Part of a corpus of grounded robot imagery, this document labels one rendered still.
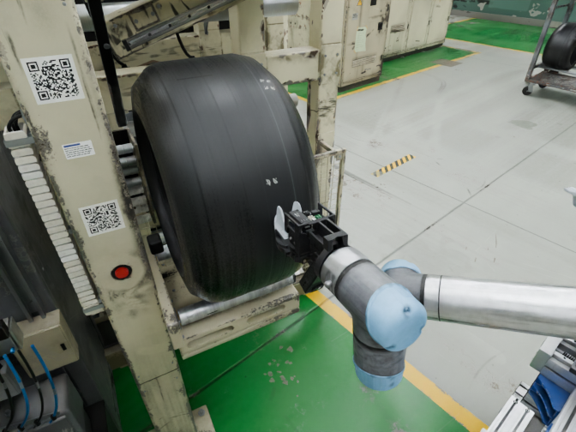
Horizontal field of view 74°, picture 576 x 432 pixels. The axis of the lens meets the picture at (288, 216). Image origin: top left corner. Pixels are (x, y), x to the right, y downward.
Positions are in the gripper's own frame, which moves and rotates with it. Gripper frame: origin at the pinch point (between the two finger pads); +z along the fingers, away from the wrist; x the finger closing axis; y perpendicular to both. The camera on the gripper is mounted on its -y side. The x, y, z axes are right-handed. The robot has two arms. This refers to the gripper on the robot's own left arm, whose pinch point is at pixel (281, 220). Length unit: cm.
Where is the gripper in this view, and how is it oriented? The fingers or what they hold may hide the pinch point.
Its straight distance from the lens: 76.0
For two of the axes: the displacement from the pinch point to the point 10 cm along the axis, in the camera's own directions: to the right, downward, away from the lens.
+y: -0.4, -8.7, -5.0
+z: -4.7, -4.3, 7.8
